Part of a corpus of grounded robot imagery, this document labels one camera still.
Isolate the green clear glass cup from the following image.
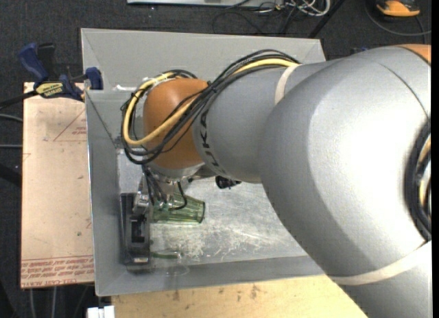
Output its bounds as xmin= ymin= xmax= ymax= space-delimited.
xmin=150 ymin=195 xmax=206 ymax=225

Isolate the black rectangular tool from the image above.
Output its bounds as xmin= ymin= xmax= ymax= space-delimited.
xmin=119 ymin=192 xmax=153 ymax=266

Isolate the clear glass with green stem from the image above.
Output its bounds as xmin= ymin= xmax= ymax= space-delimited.
xmin=150 ymin=250 xmax=190 ymax=277

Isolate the grey metal bin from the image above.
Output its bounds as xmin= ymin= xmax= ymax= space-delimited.
xmin=80 ymin=27 xmax=327 ymax=297

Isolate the brown cardboard board, red print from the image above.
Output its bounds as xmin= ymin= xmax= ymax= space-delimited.
xmin=20 ymin=82 xmax=95 ymax=290

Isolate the black cylinder on white bracket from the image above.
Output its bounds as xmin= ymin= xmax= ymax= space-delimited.
xmin=215 ymin=175 xmax=242 ymax=191

